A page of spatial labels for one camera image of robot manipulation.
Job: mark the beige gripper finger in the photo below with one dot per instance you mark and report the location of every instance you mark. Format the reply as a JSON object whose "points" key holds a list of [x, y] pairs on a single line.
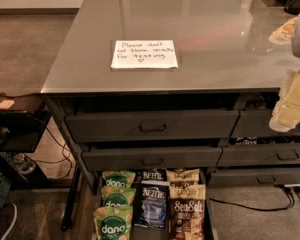
{"points": [[283, 35], [286, 113]]}

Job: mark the blue kettle chip bag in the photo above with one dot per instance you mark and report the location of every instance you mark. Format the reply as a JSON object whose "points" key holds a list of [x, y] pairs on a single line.
{"points": [[154, 175], [153, 205]]}

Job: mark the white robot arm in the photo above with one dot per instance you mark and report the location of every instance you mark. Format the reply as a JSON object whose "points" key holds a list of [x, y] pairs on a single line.
{"points": [[295, 43]]}

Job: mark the top right grey drawer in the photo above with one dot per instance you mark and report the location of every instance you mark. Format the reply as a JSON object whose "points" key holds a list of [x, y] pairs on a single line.
{"points": [[255, 123]]}

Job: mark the grey drawer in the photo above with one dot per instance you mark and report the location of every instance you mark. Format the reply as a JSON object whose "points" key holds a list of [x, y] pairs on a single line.
{"points": [[148, 158], [260, 155], [270, 176], [255, 123], [151, 125]]}

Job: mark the middle right grey drawer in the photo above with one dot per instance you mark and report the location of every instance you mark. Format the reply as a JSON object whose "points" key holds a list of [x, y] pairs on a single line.
{"points": [[260, 155]]}

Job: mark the top left grey drawer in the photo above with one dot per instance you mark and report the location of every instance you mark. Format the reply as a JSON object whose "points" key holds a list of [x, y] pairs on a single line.
{"points": [[151, 125]]}

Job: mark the bottom right grey drawer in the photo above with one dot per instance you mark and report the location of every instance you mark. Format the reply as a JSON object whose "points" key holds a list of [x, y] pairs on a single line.
{"points": [[270, 176]]}

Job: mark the middle left grey drawer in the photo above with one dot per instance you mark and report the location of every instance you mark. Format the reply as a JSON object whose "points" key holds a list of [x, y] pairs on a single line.
{"points": [[148, 158]]}

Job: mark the grey metal counter cabinet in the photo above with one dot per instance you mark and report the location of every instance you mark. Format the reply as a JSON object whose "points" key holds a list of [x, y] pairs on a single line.
{"points": [[224, 57]]}

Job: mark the back tan chip bag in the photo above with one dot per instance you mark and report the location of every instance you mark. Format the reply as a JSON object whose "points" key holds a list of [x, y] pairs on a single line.
{"points": [[183, 176]]}

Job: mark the tan chip bag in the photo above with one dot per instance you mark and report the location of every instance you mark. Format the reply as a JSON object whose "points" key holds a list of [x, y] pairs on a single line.
{"points": [[183, 176], [197, 191]]}

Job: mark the middle tan chip bag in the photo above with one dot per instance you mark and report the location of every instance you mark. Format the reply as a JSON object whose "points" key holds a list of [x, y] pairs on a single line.
{"points": [[197, 191]]}

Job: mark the brown Sea Salt chip bag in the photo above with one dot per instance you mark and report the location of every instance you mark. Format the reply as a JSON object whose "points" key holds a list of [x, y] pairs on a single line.
{"points": [[187, 219]]}

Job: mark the bottom left open drawer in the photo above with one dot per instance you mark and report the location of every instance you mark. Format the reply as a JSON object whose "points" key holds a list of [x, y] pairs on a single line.
{"points": [[144, 233]]}

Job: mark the back green Dang chip bag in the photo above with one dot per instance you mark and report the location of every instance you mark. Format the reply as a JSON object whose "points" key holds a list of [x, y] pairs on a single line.
{"points": [[119, 178]]}

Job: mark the green dang chip bag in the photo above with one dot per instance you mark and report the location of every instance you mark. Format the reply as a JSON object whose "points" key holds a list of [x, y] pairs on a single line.
{"points": [[113, 223], [117, 196], [119, 178]]}

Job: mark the middle green Dang chip bag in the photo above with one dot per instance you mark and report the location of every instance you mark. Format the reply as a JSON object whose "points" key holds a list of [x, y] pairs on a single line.
{"points": [[117, 196]]}

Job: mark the front green Dang chip bag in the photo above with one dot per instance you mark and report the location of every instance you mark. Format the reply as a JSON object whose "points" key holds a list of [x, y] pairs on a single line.
{"points": [[113, 223]]}

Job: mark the white handwritten paper note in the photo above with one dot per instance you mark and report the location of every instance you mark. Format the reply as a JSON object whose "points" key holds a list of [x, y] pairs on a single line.
{"points": [[144, 54]]}

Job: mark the black side shelf unit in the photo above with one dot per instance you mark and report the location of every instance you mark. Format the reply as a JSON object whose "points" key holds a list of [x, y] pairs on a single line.
{"points": [[23, 120]]}

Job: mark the dark sneaker shoe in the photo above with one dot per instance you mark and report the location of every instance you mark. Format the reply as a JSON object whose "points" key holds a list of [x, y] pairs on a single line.
{"points": [[8, 217]]}

